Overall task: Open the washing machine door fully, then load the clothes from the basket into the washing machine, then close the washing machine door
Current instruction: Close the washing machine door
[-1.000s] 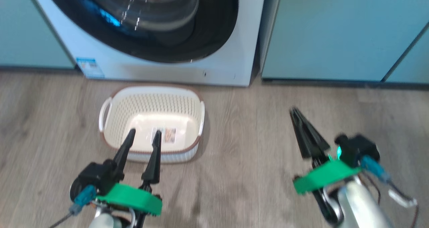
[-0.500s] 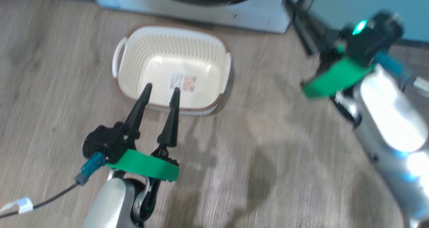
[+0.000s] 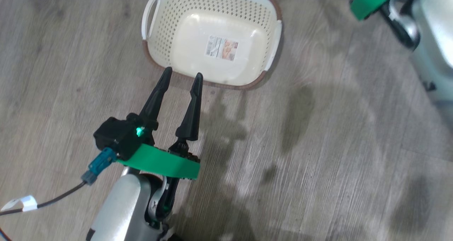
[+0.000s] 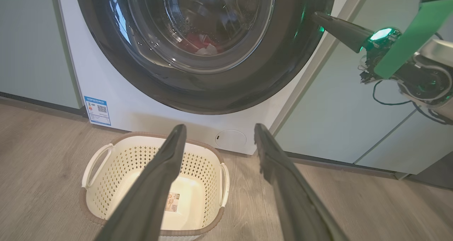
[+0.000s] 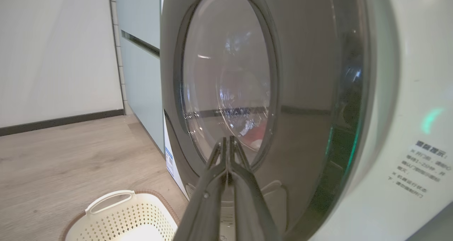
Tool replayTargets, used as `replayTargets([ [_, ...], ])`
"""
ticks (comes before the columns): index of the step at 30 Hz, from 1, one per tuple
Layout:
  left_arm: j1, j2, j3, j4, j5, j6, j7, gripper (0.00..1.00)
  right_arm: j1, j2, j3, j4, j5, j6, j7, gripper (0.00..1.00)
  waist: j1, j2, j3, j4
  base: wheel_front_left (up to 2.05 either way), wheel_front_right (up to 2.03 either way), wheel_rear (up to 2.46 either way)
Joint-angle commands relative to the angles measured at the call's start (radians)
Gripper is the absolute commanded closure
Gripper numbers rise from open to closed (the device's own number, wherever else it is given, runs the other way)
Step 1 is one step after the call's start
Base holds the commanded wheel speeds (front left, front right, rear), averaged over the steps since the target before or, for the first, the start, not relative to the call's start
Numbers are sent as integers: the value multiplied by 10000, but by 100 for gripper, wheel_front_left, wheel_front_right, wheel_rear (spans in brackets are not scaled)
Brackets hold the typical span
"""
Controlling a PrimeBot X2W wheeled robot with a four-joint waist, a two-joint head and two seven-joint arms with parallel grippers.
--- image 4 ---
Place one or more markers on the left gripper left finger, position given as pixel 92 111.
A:
pixel 152 198

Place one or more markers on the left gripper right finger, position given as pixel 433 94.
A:
pixel 293 205

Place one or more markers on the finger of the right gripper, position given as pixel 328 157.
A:
pixel 343 30

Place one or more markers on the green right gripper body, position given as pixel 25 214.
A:
pixel 407 42

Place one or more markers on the dark round washer door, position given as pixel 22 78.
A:
pixel 283 74

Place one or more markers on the white garment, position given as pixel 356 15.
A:
pixel 208 50

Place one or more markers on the red garment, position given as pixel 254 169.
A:
pixel 193 41

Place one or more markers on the white front-load washing machine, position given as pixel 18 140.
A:
pixel 141 113

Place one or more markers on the mint green cabinet door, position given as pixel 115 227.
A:
pixel 35 46
pixel 407 149
pixel 336 120

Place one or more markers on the paper label inside basket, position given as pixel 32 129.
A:
pixel 172 202

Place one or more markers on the white perforated laundry basket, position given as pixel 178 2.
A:
pixel 106 184

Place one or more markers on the round white filter cover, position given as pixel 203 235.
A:
pixel 230 140

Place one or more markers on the blue energy label sticker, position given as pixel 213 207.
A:
pixel 97 110

